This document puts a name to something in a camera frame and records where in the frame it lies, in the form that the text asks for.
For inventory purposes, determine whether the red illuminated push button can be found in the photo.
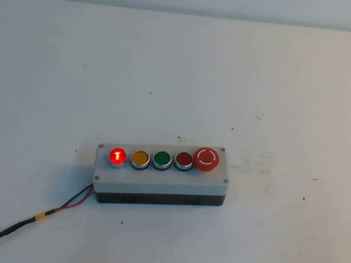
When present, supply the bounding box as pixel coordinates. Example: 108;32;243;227
106;145;130;170

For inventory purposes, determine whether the yellow push button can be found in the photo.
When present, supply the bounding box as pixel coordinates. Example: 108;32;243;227
128;148;153;172

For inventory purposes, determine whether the grey button control box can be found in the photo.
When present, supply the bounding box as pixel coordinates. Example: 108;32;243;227
89;129;234;222

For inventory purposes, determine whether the green push button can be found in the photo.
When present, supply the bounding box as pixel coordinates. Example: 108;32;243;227
151;149;174;173

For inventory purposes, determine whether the dark red push button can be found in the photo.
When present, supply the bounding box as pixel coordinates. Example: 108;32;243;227
172;150;196;174

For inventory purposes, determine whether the red emergency stop mushroom button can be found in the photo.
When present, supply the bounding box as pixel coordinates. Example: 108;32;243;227
191;145;222;175

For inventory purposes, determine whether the black and red power cable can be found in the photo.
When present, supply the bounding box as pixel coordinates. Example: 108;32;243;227
0;170;95;262

